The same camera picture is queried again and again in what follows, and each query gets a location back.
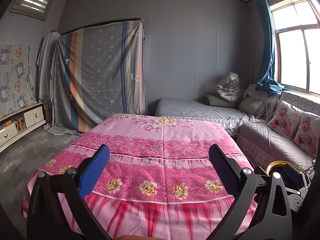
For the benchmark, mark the window with frame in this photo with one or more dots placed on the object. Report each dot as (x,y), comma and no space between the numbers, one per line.
(297,36)

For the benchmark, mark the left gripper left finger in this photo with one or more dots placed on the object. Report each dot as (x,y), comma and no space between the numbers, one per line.
(46,218)

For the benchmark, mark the pink floral table cover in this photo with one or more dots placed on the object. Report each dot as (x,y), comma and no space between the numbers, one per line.
(159,181)

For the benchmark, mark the baby print pillow far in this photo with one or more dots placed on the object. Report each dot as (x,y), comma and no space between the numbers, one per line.
(307,136)

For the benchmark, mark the striped sheet covered wardrobe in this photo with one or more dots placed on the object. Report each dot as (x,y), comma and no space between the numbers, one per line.
(97,72)

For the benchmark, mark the blue window curtain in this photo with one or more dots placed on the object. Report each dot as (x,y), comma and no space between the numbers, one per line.
(266,81)

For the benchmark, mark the grey bolster pillow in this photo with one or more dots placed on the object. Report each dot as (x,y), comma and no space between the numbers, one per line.
(217,101)

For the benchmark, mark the grey quilted corner sofa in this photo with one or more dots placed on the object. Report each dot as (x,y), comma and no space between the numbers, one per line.
(259,143)

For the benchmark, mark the baby print pillow near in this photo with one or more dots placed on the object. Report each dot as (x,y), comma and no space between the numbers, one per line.
(286,119)

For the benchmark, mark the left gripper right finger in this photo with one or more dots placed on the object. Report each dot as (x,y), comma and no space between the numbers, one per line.
(260,209)

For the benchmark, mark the gold rimmed trash bin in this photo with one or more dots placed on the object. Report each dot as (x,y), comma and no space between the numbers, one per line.
(292,171)

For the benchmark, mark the white low cabinet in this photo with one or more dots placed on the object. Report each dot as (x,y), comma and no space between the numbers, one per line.
(19,123)

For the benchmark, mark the small window with blinds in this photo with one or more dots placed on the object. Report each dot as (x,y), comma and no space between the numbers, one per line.
(38,9)

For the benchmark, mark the baby print pillow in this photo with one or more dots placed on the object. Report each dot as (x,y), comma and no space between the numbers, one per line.
(286,119)
(307,136)

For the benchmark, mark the cartoon print wall cloth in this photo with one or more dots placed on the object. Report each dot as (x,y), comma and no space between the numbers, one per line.
(17,89)

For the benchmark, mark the grey square cushion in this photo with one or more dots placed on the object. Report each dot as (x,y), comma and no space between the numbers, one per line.
(252,106)

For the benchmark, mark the plastic wrapped tiger toy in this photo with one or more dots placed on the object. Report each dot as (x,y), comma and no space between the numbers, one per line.
(229,87)

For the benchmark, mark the hanging grey white garment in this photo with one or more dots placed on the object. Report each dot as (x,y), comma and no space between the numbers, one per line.
(44,63)

